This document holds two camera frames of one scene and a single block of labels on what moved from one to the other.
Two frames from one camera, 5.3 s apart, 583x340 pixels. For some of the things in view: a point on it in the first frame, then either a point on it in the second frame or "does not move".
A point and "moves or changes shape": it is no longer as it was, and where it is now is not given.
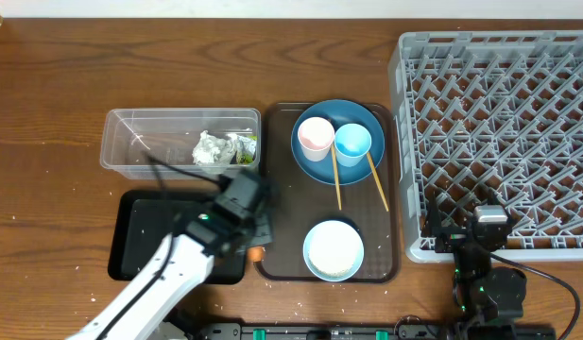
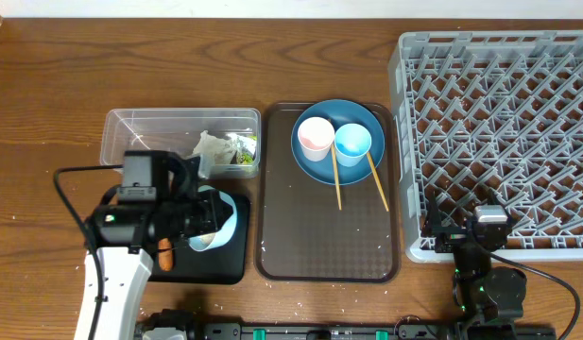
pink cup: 316,136 does not move
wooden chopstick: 377,180 does not move
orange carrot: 255,254 moves or changes shape
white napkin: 212,151 does not move
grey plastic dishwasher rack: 506,111 does not move
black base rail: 444,331 does not move
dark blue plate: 339,112 does not move
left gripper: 268,226 to 210,212
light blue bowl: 334,250 moves or changes shape
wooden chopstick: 336,177 does not move
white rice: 334,247 moves or changes shape
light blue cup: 351,143 does not move
